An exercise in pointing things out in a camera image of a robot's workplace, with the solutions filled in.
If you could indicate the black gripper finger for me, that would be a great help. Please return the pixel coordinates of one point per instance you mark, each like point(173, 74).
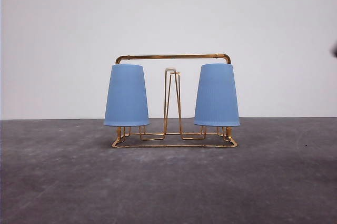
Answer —
point(335, 52)

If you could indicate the blue ribbed cup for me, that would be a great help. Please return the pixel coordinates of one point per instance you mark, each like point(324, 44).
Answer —
point(126, 102)
point(216, 100)

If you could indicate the gold wire cup rack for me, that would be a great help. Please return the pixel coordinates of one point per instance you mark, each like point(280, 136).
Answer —
point(173, 135)

